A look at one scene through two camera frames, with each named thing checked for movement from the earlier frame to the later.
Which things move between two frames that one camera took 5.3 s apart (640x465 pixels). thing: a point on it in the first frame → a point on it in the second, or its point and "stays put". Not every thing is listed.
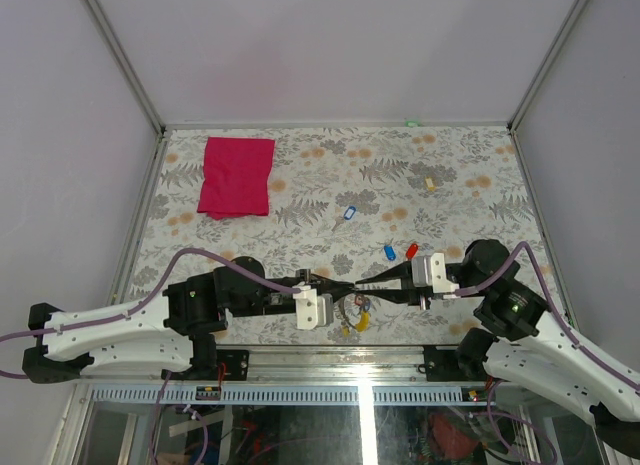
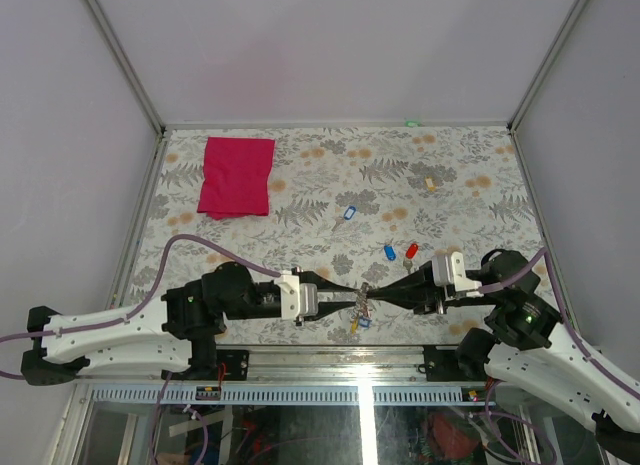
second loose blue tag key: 390,253 stays put
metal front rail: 312,375 stays put
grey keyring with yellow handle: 363,321 → 361,306
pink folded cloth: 236,177 stays put
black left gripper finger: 332,287 stays put
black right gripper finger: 399,271 → 415,286
